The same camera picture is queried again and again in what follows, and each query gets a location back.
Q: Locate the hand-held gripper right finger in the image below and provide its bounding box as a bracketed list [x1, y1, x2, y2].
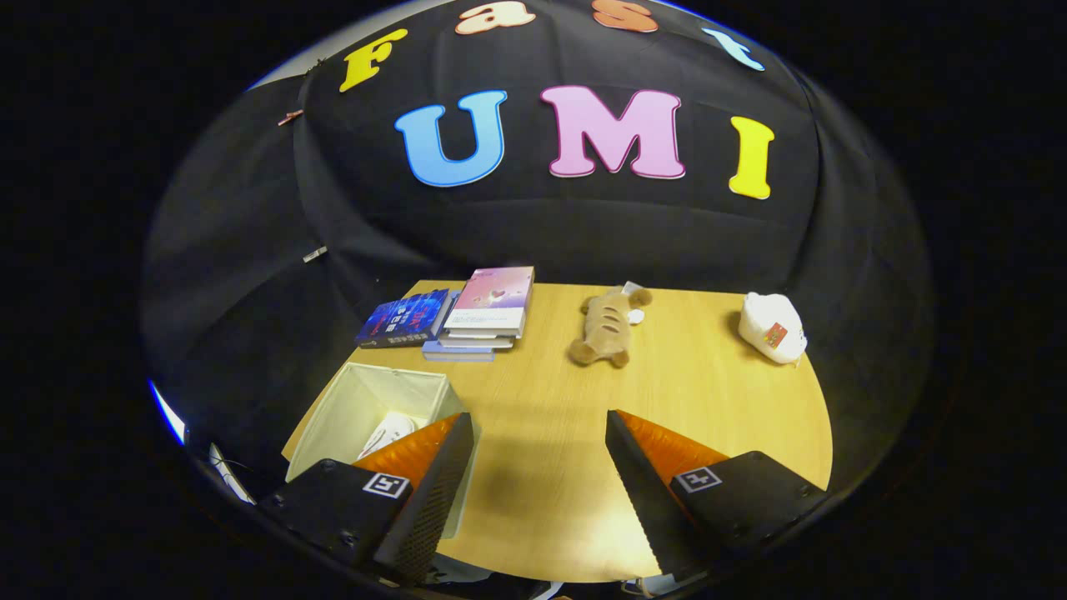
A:
[605, 410, 828, 584]

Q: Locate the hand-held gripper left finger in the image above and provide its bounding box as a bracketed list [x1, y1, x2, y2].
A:
[258, 412, 476, 587]

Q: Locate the white shoe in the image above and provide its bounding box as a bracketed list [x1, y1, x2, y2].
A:
[358, 412, 419, 461]

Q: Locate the pale green fabric storage box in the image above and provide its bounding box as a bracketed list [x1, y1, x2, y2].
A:
[283, 362, 483, 541]

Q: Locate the light blue book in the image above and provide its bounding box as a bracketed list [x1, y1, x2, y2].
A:
[422, 340, 498, 363]

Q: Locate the tan bread-shaped plush toy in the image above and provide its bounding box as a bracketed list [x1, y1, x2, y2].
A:
[569, 283, 654, 369]

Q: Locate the thin white book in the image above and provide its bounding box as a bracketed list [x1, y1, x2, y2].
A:
[437, 332, 517, 350]

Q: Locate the dark blue book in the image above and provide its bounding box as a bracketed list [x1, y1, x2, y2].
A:
[356, 288, 456, 349]

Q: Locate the white device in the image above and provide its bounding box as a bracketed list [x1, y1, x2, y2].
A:
[207, 442, 257, 506]

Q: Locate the white plush toy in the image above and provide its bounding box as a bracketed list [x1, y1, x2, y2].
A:
[738, 292, 809, 366]

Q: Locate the pink cover book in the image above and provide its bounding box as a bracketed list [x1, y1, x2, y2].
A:
[442, 267, 536, 340]

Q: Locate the black backdrop cloth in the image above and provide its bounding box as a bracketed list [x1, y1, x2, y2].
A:
[140, 0, 934, 501]

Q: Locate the lit monitor screen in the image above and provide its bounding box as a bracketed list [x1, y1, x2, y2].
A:
[148, 379, 188, 448]

